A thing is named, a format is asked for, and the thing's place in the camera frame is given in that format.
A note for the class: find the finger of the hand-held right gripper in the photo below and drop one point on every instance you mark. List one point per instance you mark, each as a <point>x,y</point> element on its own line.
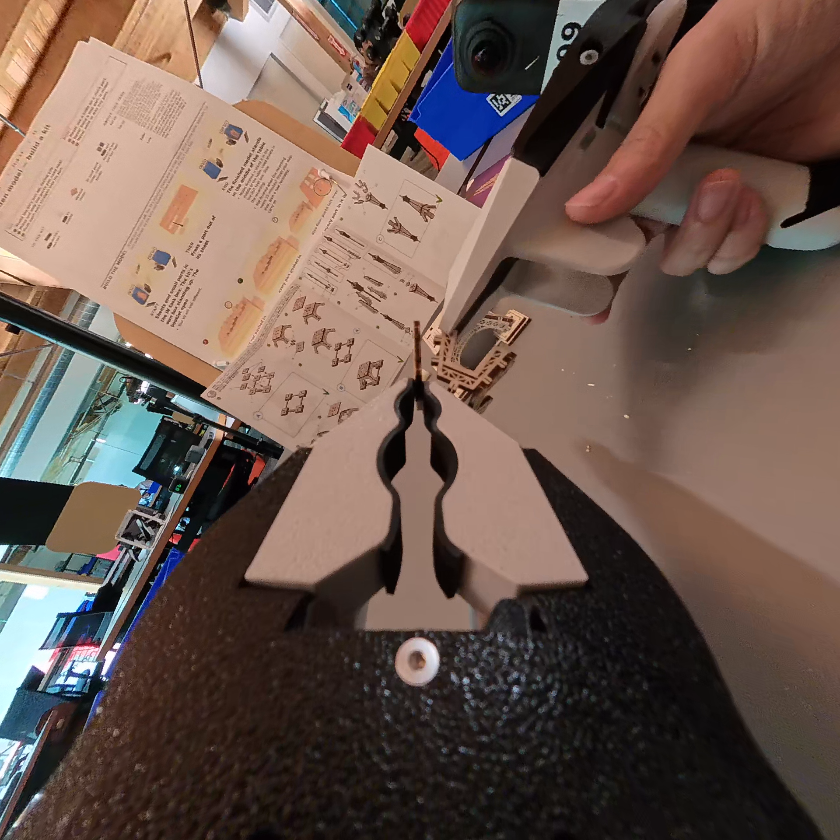
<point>485,249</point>

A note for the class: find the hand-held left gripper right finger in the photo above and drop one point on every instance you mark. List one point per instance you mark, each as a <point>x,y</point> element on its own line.
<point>512,518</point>

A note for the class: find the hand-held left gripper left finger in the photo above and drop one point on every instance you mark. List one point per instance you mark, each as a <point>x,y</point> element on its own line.
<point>328,518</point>

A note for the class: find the wooden lattice piece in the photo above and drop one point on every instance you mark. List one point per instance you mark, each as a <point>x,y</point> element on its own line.
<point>418,354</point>

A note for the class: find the small wooden lattice assembly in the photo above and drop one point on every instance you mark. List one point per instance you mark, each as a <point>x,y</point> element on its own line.
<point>472,374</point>

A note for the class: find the grey desk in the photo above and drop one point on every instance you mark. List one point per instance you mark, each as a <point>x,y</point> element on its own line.
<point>689,426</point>

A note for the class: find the person's right hand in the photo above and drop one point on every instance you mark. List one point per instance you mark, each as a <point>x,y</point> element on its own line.
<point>754,79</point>

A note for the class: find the black red office chair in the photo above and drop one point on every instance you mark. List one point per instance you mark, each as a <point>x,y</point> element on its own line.
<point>246,472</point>

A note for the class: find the yellow storage bin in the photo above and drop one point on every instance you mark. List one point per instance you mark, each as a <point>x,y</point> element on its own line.
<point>394,72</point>

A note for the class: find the beige rounded panel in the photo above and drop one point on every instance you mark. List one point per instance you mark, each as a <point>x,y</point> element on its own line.
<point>92,518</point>

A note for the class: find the black rectangular panel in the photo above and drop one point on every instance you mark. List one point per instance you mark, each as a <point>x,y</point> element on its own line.
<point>33,512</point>

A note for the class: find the colour illustrated instruction sheet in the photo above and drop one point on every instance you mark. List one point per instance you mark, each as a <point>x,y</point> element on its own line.
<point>164,197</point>

